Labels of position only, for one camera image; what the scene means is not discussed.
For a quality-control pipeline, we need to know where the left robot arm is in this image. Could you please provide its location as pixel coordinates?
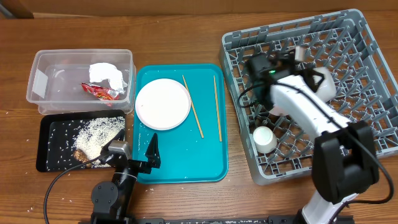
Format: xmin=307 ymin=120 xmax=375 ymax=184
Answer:
xmin=90 ymin=130 xmax=161 ymax=223

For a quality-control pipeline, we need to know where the wooden chopstick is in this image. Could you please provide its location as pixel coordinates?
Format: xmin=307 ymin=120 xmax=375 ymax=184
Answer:
xmin=213 ymin=76 xmax=223 ymax=142
xmin=182 ymin=75 xmax=204 ymax=139

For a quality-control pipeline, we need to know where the black tray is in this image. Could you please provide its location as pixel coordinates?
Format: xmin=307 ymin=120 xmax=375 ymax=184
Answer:
xmin=36 ymin=110 xmax=126 ymax=172

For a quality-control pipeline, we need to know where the pink bowl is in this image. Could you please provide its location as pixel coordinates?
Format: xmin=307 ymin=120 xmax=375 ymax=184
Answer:
xmin=269 ymin=106 xmax=285 ymax=116

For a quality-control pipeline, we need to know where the white tissue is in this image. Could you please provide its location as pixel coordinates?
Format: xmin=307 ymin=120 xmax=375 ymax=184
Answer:
xmin=89 ymin=63 xmax=127 ymax=94

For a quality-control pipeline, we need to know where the grey dishwasher rack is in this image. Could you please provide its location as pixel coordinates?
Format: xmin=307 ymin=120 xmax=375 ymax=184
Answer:
xmin=220 ymin=9 xmax=397 ymax=185

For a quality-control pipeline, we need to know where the grey-white bowl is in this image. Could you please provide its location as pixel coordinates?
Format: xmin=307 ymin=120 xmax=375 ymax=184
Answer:
xmin=313 ymin=67 xmax=336 ymax=102

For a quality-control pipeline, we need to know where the teal plastic tray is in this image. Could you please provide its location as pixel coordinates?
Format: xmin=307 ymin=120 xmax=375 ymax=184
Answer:
xmin=132 ymin=63 xmax=228 ymax=184

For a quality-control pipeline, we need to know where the red snack wrapper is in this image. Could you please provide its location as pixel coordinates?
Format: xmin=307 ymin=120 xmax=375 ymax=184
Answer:
xmin=81 ymin=83 xmax=119 ymax=100

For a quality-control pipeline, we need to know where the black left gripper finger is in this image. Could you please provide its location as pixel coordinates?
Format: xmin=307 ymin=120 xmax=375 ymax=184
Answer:
xmin=105 ymin=129 xmax=125 ymax=148
xmin=145 ymin=133 xmax=161 ymax=169

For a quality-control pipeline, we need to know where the cream plastic cup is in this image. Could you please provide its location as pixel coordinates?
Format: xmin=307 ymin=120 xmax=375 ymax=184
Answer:
xmin=252 ymin=126 xmax=277 ymax=154

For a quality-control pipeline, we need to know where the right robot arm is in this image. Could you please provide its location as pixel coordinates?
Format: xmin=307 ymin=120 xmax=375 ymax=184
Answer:
xmin=244 ymin=47 xmax=379 ymax=223

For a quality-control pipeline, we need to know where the pink round plate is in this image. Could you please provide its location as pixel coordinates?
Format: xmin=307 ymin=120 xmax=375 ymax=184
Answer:
xmin=135 ymin=78 xmax=192 ymax=131

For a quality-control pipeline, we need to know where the clear plastic bin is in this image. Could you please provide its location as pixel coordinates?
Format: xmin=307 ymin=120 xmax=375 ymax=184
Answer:
xmin=26 ymin=49 xmax=136 ymax=114

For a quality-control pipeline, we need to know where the brown food scrap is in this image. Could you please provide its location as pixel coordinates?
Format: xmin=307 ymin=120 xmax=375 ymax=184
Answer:
xmin=73 ymin=149 xmax=89 ymax=163

